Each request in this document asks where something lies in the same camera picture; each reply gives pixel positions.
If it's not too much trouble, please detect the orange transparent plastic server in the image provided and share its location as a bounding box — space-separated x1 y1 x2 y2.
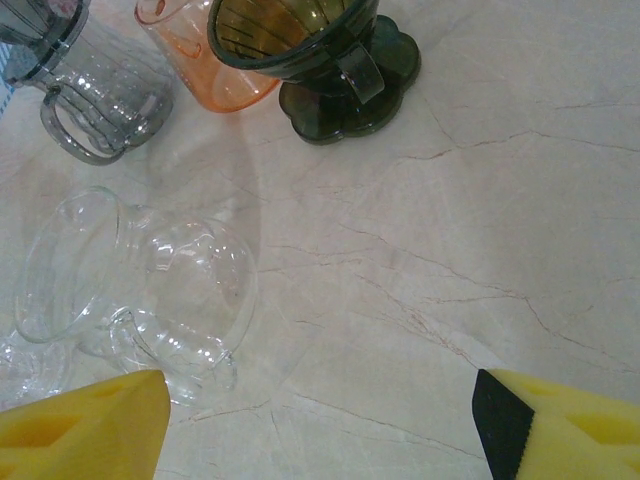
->
133 0 282 116

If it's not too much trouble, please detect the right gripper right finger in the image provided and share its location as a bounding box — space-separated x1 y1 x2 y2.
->
471 367 640 480

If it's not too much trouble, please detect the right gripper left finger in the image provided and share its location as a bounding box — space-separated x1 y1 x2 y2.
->
0 368 174 480

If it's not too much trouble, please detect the clear plastic dripper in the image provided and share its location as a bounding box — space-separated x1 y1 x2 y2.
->
13 185 151 374

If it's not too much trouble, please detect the grey transparent server with handle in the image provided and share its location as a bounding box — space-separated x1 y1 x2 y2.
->
39 9 177 167

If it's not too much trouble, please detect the grey transparent plastic dripper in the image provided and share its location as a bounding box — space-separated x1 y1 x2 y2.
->
0 0 92 92

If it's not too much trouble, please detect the dark green plastic dripper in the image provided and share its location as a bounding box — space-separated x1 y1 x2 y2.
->
206 0 423 148

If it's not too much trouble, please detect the clear server with handle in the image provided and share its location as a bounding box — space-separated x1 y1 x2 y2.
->
119 204 259 407

